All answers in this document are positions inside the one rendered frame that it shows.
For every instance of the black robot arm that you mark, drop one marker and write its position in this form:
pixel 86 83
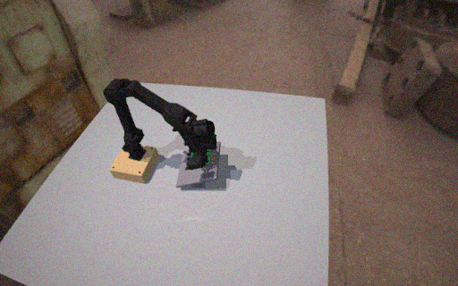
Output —
pixel 176 115

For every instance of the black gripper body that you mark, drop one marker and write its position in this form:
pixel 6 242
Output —
pixel 197 160

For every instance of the grey switch panel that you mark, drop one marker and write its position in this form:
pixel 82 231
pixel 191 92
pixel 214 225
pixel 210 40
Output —
pixel 197 178

